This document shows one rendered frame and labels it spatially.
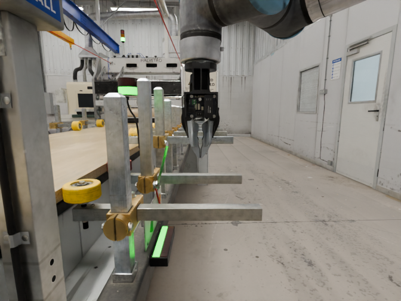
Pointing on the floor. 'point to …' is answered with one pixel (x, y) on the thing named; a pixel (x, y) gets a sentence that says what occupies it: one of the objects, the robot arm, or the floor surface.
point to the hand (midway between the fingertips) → (200, 151)
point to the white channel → (164, 26)
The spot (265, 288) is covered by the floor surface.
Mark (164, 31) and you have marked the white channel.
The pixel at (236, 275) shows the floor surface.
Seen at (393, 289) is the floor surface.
